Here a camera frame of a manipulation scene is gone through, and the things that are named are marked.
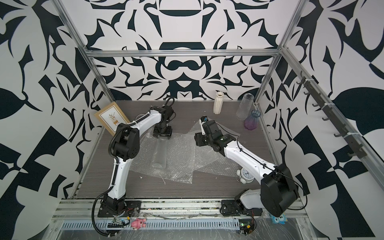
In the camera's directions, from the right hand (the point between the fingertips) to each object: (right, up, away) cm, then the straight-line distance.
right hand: (198, 134), depth 85 cm
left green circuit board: (-40, -42, -12) cm, 59 cm away
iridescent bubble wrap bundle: (+13, -19, +3) cm, 23 cm away
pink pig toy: (-28, -39, -16) cm, 50 cm away
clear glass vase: (+33, +15, +22) cm, 42 cm away
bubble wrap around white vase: (+4, -13, +6) cm, 15 cm away
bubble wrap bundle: (-11, -17, +4) cm, 21 cm away
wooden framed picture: (-55, +10, +12) cm, 57 cm away
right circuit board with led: (+22, -42, -14) cm, 49 cm away
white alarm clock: (+24, -22, -4) cm, 33 cm away
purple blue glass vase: (+35, +6, +14) cm, 39 cm away
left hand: (-22, -2, +15) cm, 27 cm away
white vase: (+15, +19, +19) cm, 31 cm away
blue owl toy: (+38, -38, -15) cm, 56 cm away
